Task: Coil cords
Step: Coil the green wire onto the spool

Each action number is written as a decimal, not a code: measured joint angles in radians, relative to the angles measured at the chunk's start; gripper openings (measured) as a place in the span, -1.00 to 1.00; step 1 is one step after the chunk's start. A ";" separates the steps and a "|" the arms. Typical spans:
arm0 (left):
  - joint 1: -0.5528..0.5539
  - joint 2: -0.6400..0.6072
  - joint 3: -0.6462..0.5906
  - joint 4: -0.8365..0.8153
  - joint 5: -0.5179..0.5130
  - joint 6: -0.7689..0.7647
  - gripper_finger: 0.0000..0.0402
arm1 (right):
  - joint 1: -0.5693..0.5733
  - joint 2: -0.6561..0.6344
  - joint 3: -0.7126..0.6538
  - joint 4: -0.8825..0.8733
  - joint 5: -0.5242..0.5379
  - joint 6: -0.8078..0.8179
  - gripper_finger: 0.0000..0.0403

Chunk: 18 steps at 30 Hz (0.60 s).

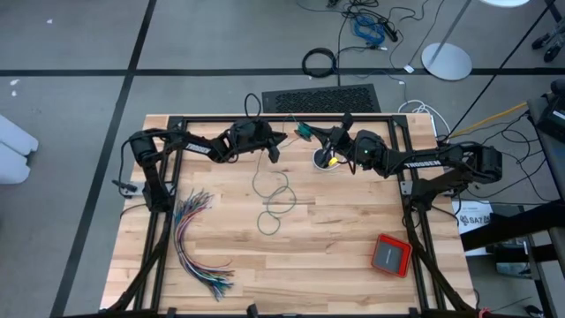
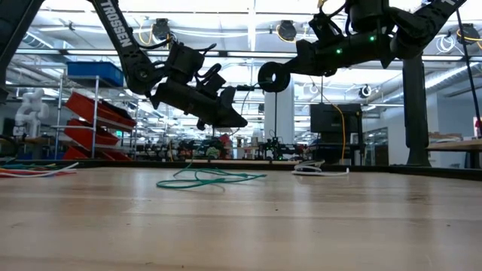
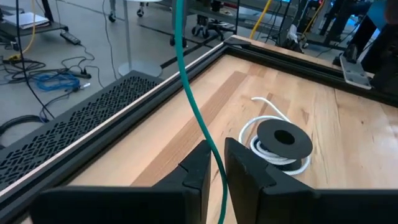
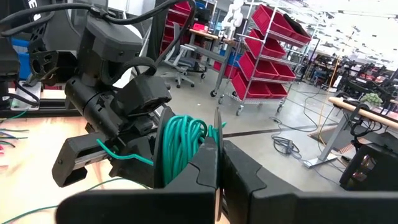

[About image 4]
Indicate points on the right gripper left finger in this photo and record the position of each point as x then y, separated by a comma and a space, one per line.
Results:
140, 208

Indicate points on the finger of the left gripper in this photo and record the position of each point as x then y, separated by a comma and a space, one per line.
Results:
143, 144
133, 169

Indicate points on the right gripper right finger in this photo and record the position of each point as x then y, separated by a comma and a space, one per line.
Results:
280, 208

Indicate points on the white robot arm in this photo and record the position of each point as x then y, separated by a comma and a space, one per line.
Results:
233, 15

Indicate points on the black workstation robot arm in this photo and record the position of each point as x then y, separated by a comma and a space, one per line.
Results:
367, 77

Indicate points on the grey office chair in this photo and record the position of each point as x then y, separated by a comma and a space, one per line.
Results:
177, 53

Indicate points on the distant red bin rack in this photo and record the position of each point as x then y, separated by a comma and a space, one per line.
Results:
177, 18

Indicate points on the grey desk leg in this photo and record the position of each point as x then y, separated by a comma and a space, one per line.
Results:
329, 143

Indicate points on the wooden desk with grey legs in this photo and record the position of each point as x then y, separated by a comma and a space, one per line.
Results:
211, 53

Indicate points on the metal shelf rack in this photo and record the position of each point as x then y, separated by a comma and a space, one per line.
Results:
264, 99

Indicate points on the red plastic shelf bin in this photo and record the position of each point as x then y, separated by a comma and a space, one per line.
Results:
264, 45
252, 88
270, 21
258, 67

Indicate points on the wooden workstation table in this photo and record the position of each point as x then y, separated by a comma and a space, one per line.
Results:
357, 110

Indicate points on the green fuzzy object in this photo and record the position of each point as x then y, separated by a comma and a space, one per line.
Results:
371, 99

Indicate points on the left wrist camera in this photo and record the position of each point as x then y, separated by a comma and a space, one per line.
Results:
146, 93

